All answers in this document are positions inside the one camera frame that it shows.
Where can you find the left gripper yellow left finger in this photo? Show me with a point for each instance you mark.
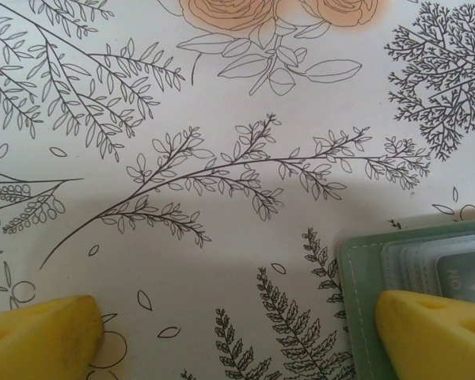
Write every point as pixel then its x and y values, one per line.
pixel 35 340

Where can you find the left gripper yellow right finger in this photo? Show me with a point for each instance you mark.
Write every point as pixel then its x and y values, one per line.
pixel 439 344

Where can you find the black credit card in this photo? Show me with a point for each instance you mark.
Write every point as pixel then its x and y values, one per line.
pixel 467 277

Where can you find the floral patterned tablecloth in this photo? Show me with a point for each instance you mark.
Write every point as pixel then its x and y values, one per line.
pixel 221 198

